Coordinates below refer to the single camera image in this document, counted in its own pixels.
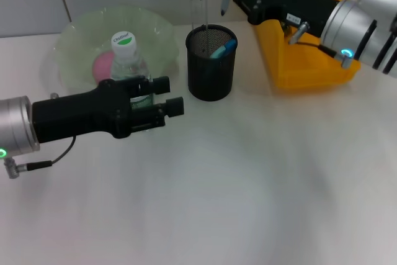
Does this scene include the black mesh pen holder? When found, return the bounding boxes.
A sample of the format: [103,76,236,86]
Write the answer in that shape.
[185,24,239,102]

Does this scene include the left arm grey cable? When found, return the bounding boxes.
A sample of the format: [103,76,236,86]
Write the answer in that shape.
[4,136,78,179]

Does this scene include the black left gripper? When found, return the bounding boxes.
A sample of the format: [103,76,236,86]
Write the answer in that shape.
[31,75,185,145]

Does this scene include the pink toy peach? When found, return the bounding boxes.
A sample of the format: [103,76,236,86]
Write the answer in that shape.
[92,51,116,84]

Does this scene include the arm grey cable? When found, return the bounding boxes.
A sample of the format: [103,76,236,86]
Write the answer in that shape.
[4,136,78,179]
[287,21,354,69]

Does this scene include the transparent plastic ruler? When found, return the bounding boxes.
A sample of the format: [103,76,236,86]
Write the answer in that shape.
[189,0,208,55]

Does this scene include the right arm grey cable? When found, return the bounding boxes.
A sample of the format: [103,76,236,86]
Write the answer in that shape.
[287,21,354,69]

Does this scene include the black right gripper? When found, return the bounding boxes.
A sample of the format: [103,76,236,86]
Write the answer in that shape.
[221,0,341,38]

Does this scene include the blue capped scissors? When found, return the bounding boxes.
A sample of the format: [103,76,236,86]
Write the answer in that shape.
[203,38,238,76]

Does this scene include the clear green-label water bottle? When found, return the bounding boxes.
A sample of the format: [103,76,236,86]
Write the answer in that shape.
[110,30,156,110]

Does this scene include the yellow plastic bin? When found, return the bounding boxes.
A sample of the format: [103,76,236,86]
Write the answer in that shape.
[253,0,362,89]

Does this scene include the green glass fruit plate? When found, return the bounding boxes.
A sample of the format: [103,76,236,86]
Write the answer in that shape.
[40,6,181,94]

